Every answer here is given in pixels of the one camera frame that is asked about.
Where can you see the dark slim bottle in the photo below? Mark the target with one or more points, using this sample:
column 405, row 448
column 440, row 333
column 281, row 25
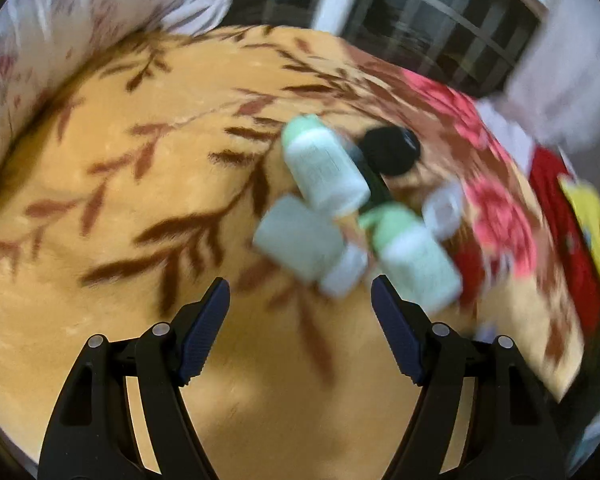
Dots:
column 375, row 185

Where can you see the small white container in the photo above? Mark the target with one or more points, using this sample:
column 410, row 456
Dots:
column 442, row 210

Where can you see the white framed window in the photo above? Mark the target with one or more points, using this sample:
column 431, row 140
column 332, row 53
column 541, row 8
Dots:
column 410, row 25

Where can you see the white cloth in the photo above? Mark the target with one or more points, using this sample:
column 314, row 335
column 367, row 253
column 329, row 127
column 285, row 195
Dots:
column 505, row 130

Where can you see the pale green jar white lid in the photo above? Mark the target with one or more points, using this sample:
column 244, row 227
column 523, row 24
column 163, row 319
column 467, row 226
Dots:
column 295, row 240

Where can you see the plain white curtain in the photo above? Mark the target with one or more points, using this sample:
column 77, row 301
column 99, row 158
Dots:
column 570, row 75

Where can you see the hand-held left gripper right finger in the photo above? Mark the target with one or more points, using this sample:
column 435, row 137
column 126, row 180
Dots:
column 397, row 330

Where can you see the red cloth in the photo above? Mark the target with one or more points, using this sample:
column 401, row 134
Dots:
column 555, row 200

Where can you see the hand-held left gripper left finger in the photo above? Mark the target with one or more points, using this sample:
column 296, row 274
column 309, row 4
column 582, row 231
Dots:
column 207, row 330

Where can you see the yellow printed pillow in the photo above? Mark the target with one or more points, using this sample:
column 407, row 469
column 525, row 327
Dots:
column 595, row 230

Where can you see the yellow floral blanket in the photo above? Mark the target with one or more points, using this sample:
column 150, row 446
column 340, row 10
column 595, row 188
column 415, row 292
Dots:
column 130, row 240

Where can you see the pink floral pillow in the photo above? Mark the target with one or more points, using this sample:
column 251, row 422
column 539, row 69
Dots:
column 55, row 20

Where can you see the white bottle with green cap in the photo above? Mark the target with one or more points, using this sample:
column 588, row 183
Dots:
column 415, row 265
column 325, row 170

